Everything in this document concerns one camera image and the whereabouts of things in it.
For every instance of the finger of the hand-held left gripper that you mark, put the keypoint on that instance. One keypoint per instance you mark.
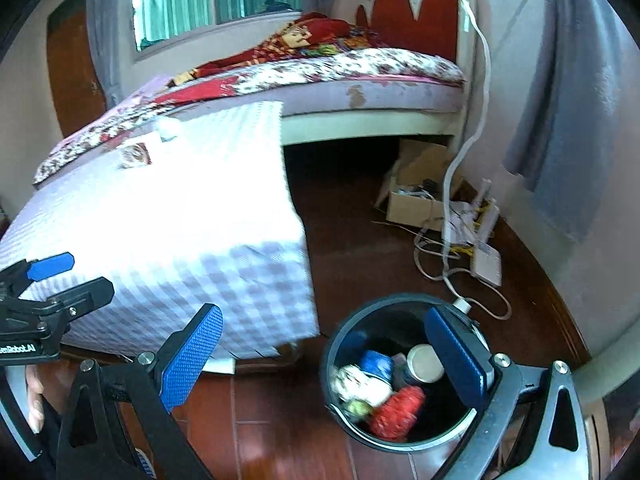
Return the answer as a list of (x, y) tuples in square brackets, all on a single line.
[(50, 266), (85, 294)]

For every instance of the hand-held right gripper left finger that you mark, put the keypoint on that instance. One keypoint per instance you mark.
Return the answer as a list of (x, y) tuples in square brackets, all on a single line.
[(192, 355)]

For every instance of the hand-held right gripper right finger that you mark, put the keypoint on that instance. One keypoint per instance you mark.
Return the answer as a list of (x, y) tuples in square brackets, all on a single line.
[(457, 355)]

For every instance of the blue plastic packet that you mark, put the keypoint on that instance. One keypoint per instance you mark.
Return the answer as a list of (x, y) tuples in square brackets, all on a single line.
[(375, 362)]

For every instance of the white wrapper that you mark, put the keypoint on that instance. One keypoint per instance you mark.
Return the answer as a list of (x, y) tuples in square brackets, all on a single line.
[(360, 385)]

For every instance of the black trash bin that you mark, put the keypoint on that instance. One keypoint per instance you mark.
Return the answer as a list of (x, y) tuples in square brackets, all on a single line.
[(345, 340)]

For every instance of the person's left hand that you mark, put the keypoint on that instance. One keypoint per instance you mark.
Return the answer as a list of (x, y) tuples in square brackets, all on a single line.
[(35, 400)]

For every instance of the white power plug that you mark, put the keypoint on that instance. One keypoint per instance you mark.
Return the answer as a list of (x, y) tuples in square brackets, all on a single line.
[(462, 305)]

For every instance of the checked cloth covered table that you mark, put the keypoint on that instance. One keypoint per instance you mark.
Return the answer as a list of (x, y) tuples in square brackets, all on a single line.
[(175, 235)]

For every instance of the small printed packet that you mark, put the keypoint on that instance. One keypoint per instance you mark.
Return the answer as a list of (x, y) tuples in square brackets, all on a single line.
[(134, 155)]

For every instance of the white upright router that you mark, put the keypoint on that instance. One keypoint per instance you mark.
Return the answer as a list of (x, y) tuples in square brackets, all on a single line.
[(487, 210)]

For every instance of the cardboard box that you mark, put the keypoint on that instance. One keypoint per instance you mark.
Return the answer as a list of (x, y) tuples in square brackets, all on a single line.
[(410, 210)]

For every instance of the white tissue on table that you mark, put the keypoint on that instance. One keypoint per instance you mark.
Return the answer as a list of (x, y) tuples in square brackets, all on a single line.
[(167, 130)]

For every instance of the wooden door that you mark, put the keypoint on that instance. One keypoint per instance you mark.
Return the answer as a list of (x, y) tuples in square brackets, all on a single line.
[(75, 70)]

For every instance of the pink blanket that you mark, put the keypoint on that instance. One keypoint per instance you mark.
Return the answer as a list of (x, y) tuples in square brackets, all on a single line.
[(145, 92)]

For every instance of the window with green curtain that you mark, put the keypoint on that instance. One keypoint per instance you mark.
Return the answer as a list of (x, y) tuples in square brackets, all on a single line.
[(175, 0)]

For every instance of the bed with floral sheet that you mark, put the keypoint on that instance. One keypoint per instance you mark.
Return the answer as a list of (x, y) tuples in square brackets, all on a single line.
[(375, 65)]

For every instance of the red and white headboard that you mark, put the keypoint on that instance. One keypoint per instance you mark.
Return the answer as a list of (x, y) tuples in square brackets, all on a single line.
[(400, 15)]

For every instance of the red printed blanket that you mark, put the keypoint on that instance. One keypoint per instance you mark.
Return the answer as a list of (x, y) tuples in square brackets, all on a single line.
[(310, 30)]

